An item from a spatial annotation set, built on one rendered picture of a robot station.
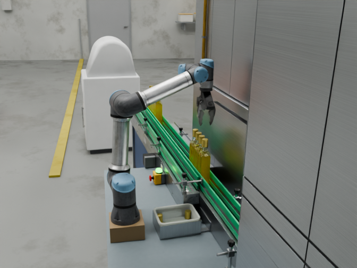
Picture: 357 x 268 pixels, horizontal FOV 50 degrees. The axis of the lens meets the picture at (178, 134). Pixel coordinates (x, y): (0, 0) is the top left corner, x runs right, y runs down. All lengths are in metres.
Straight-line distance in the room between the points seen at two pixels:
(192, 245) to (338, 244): 1.22
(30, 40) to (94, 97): 8.29
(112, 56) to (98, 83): 0.37
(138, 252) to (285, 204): 1.08
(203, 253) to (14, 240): 2.01
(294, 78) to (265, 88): 0.14
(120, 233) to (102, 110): 3.03
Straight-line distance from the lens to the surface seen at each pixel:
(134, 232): 2.02
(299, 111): 0.92
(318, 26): 0.87
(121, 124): 1.99
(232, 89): 2.18
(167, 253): 1.95
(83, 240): 3.43
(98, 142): 5.01
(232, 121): 2.12
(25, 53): 13.05
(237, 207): 1.96
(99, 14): 12.70
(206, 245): 2.01
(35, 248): 3.43
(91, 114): 4.89
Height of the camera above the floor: 1.92
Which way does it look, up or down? 19 degrees down
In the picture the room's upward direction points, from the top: 1 degrees clockwise
